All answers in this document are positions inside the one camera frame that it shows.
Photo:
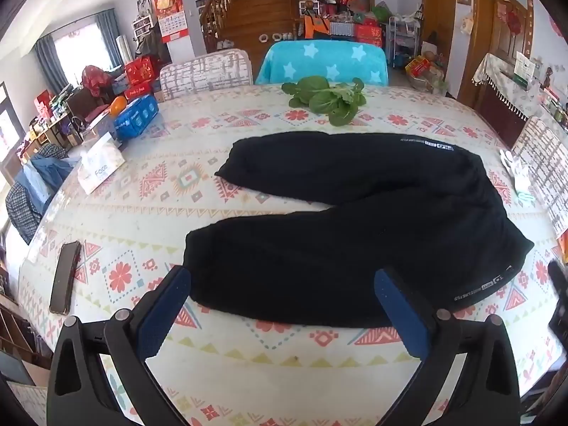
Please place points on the chair with grey-white cover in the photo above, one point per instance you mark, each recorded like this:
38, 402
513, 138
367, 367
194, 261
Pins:
204, 73

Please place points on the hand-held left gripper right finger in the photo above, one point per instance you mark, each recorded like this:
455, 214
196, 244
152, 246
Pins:
401, 315

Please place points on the teal star chair cover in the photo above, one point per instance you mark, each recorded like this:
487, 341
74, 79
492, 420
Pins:
319, 60

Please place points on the green leafy vegetable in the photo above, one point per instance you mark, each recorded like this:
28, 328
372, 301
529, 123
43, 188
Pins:
328, 100

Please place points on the chair with brown-white cover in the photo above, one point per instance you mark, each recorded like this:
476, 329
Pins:
546, 159

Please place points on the patterned tablecloth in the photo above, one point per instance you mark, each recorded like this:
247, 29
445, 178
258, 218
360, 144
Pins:
155, 213

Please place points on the white tissue box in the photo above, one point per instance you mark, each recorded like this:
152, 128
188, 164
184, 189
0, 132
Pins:
100, 166

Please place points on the wooden door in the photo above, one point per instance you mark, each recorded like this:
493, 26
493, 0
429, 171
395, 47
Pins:
437, 4

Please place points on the black pants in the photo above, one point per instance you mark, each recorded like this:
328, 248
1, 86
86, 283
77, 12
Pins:
355, 230

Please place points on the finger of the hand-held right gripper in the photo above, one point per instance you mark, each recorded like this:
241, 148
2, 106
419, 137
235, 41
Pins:
560, 301

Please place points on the denim jacket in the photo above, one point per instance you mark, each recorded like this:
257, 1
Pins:
44, 173

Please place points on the orange fruit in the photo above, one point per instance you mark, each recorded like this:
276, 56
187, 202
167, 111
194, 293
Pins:
117, 106

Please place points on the blue curtain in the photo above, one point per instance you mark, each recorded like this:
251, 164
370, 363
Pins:
49, 62

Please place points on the red wall calendar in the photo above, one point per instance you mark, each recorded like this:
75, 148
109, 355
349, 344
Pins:
171, 13

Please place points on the blue tissue pack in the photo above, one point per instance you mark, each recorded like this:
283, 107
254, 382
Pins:
135, 115

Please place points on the wooden staircase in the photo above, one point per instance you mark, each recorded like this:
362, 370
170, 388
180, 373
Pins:
248, 9

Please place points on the black smartphone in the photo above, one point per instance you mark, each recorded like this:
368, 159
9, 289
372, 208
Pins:
65, 277

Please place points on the white glove with teal cuff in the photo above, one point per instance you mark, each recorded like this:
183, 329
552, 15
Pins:
519, 177

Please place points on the plaid cloth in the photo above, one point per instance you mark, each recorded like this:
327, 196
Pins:
22, 213

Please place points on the white tasselled cabinet cloth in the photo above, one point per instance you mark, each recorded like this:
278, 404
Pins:
501, 75

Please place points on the red plastic bag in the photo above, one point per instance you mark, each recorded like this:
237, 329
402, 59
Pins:
95, 80

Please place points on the stack of red boxes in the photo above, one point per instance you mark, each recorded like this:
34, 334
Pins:
369, 34

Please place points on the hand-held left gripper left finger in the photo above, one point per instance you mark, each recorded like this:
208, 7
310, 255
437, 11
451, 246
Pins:
162, 315

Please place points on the red gift boxes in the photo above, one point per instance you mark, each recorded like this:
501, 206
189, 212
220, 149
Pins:
140, 75

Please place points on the metal trolley rack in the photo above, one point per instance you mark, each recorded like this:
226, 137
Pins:
401, 40

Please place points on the orange vest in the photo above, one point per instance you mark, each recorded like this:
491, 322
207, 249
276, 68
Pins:
316, 25

